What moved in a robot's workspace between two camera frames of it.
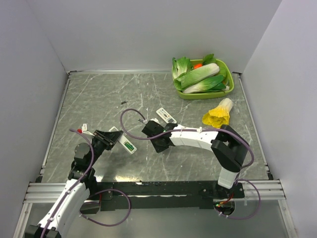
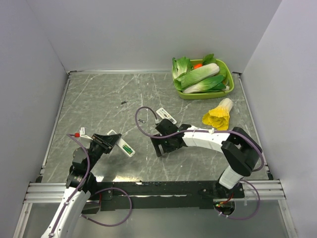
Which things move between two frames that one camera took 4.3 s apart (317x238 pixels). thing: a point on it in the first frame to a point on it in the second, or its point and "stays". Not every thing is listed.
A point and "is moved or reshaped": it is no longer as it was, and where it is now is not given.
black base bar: (123, 194) stays
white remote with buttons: (166, 116) stays
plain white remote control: (126, 142) is moved or reshaped
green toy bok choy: (212, 84) stays
